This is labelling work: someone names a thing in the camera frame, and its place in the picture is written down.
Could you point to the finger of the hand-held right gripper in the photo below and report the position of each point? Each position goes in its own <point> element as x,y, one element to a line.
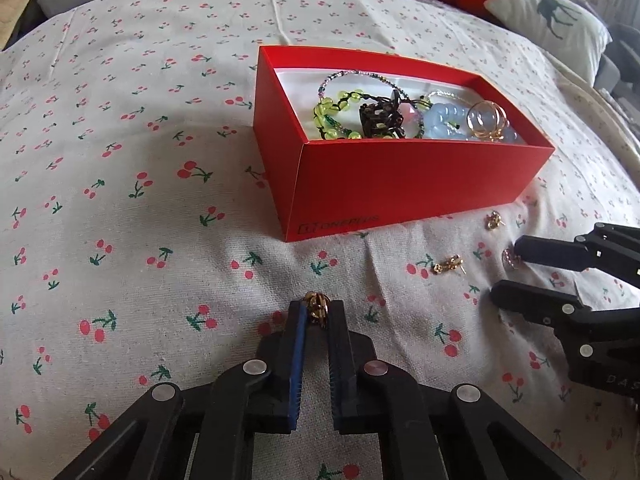
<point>530,301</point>
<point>545,252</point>

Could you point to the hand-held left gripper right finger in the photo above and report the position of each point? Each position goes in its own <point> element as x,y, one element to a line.
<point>336,360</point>

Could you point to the gold stud earring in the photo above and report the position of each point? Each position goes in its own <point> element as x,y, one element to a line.
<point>494,220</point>
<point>446,265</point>

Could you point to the black hair claw clip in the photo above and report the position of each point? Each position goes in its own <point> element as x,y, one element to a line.
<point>380,115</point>

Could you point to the cream quilted blanket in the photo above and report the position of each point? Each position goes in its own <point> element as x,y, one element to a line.
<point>15,0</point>

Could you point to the white deer print pillow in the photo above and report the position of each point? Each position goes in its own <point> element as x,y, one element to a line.
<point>550,15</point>

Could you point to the red cardboard box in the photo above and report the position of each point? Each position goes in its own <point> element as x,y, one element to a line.
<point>400,180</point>

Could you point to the gold knot earring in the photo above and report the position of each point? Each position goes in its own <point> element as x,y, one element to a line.
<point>316,307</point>

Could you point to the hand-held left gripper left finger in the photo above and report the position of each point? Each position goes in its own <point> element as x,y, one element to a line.
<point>298,360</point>

